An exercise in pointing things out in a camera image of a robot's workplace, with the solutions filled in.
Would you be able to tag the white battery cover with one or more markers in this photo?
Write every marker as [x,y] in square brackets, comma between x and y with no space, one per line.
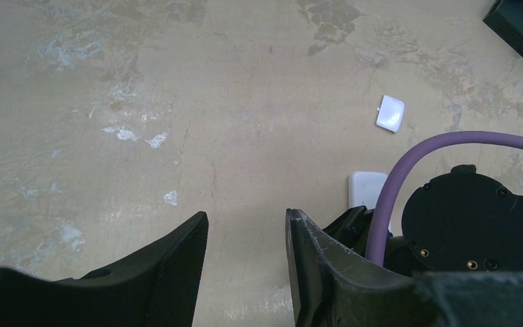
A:
[390,114]

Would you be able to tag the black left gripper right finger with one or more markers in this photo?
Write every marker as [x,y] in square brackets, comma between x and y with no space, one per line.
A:
[333,286]

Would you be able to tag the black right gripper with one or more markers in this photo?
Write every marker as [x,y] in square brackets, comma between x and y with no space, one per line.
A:
[459,221]

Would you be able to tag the white remote control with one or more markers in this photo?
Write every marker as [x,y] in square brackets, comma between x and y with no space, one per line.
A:
[364,188]

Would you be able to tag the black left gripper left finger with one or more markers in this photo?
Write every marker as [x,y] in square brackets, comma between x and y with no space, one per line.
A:
[156,285]

